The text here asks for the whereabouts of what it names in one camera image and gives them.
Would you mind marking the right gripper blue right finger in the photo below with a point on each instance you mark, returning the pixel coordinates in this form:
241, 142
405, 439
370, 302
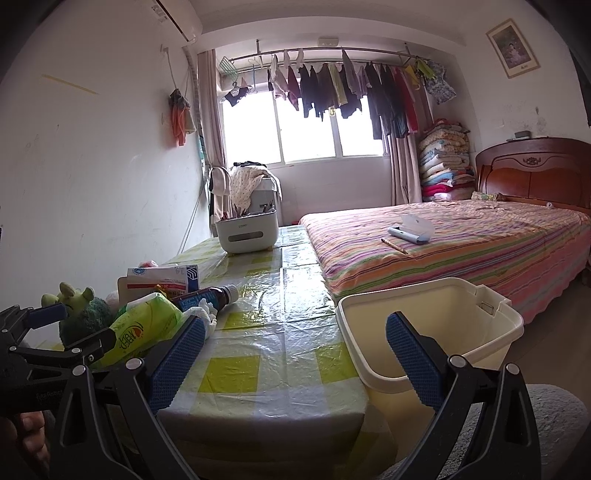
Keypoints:
421, 358

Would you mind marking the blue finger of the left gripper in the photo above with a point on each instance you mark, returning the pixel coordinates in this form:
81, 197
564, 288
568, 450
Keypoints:
43, 316

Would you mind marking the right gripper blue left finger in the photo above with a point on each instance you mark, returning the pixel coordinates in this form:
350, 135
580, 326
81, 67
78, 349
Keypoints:
169, 362

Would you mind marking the white blue cardboard box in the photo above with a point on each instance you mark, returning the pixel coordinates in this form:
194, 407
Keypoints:
172, 281

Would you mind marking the operator hand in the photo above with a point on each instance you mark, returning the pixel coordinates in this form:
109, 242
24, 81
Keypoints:
27, 437

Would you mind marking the green plush toy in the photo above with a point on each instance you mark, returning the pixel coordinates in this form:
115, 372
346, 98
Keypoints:
86, 313

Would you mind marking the crumpled white tissue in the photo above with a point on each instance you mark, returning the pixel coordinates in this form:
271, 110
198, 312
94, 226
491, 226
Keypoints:
206, 313

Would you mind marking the brown medicine bottle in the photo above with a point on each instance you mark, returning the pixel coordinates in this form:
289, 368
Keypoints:
219, 297

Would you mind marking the yellow pencil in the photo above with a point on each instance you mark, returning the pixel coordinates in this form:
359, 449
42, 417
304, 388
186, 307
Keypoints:
394, 246

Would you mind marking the striped colourful bed sheet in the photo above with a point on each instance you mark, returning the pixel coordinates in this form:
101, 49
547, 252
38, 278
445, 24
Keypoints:
527, 253

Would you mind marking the white desktop organizer box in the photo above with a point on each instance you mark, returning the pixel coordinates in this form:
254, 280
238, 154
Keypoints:
247, 234

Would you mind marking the white appliance with cloth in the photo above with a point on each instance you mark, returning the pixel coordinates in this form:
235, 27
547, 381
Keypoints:
232, 190

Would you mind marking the stack of folded quilts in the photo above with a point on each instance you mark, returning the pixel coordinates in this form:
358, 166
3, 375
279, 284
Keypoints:
446, 171

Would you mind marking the pink curtain right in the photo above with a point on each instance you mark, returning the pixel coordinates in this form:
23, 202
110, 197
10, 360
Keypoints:
404, 150

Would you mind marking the pink curtain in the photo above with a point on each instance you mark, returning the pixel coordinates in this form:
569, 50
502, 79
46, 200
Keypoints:
209, 108
404, 150

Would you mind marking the red wooden headboard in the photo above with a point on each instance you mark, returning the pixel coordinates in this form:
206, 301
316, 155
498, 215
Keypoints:
539, 171

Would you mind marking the pink curtain left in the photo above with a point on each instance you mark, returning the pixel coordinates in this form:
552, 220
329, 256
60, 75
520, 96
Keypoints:
209, 108

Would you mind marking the white air conditioner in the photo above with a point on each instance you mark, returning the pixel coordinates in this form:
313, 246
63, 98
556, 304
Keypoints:
181, 14

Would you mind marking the orange cloth on wall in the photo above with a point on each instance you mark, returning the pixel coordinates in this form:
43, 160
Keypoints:
180, 117

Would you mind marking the hanging clothes on rail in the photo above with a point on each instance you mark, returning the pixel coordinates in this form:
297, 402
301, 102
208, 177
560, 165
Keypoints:
393, 92

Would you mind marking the framed wall picture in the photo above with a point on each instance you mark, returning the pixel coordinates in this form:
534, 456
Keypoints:
512, 49

